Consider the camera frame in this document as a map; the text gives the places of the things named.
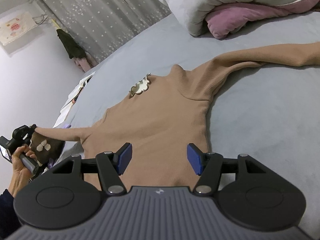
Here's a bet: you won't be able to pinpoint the grey star-patterned curtain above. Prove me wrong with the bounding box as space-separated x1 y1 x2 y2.
35 0 171 62

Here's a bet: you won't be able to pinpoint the tan ribbed knit sweater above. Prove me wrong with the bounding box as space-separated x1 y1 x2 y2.
35 43 319 189

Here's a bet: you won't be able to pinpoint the grey and pink quilt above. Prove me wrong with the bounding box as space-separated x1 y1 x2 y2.
159 0 319 40

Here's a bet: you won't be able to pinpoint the white papers beside bed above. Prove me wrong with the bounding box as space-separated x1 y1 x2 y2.
53 72 95 128

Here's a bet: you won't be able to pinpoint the dark green hanging garment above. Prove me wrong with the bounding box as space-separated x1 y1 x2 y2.
56 29 86 59

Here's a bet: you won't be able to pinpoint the dark blue sleeve forearm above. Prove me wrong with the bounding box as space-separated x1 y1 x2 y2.
0 189 21 239

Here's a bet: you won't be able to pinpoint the blue-grey bed sheet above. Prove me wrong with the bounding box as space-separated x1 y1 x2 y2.
66 11 319 238

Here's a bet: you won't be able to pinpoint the floral cloth on wall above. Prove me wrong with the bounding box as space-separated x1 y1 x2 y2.
0 12 37 46

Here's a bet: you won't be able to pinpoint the person's left hand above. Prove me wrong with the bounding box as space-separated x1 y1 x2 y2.
8 144 37 198

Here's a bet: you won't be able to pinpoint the pink cloth under garment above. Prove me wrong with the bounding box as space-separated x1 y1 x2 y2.
73 57 98 72

